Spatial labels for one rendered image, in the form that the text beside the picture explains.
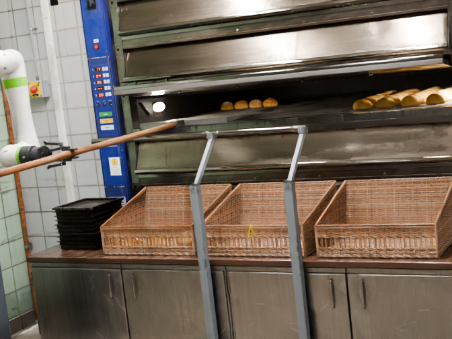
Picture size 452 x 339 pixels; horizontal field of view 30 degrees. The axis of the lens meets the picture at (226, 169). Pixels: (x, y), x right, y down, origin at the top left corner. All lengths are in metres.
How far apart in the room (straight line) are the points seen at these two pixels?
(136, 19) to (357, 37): 1.27
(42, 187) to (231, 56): 1.53
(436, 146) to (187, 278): 1.35
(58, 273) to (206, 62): 1.37
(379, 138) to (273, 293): 0.93
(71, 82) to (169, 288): 1.46
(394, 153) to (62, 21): 2.07
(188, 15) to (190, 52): 0.19
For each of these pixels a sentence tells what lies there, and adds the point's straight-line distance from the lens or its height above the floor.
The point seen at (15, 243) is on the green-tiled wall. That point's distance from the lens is 5.36.
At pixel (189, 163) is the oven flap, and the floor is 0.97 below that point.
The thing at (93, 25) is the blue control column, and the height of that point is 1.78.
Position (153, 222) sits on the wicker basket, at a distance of 4.73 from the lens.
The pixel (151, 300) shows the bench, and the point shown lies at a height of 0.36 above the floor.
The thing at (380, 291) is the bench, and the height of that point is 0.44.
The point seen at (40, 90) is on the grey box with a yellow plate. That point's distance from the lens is 5.06.
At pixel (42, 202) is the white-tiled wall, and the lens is 5.28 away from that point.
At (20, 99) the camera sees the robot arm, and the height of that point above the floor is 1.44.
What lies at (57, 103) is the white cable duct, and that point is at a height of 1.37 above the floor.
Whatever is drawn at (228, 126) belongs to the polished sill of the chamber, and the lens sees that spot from 4.49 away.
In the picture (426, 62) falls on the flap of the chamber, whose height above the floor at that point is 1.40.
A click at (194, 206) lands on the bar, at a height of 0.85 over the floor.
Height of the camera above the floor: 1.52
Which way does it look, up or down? 8 degrees down
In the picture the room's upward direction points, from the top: 6 degrees counter-clockwise
